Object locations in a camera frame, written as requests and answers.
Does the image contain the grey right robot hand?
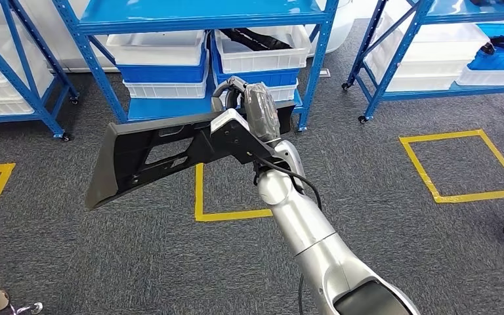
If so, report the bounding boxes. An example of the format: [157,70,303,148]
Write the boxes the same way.
[210,75,282,144]

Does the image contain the black license plate frame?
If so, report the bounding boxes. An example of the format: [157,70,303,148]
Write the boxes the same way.
[84,104,297,211]

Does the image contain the blue metal shelf rack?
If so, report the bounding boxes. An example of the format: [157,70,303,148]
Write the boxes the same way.
[51,0,340,133]
[0,0,80,142]
[342,0,504,125]

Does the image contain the black plastic parts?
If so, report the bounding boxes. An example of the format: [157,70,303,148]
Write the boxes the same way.
[219,28,294,52]

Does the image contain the chrome caster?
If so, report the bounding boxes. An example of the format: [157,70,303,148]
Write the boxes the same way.
[10,302,44,315]

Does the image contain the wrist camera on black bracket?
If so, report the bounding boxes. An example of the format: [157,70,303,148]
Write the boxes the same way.
[209,108,277,165]

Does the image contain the black cable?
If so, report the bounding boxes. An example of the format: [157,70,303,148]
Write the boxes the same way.
[251,156,324,315]

